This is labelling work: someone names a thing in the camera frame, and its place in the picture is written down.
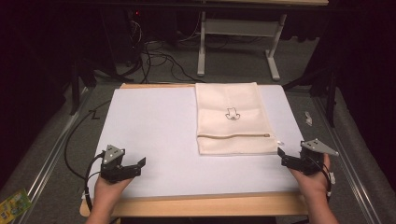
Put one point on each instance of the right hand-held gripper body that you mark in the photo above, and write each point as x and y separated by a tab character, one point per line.
313	155

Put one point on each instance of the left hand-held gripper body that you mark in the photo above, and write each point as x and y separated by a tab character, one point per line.
112	161

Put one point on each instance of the cream zippered mesh bag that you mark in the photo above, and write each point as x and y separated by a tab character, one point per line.
232	105

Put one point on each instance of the person's right hand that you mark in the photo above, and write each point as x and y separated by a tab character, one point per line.
313	183

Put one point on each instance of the person's left hand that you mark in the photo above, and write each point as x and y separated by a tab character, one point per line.
107	193

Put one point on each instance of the small clear plastic wrapper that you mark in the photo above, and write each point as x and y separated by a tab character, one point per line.
308	118

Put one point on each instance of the white table mat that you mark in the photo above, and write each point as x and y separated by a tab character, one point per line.
155	130

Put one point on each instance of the black metal stand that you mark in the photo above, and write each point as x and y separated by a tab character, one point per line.
330	93
76	84

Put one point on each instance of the wooden table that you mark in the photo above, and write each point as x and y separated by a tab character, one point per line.
202	205

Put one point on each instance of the green printed packet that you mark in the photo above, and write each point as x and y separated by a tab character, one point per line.
12	207

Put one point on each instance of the metal floor rail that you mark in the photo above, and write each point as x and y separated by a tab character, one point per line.
348	155
53	146

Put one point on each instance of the white metal desk frame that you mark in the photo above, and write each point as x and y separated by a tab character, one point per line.
239	28

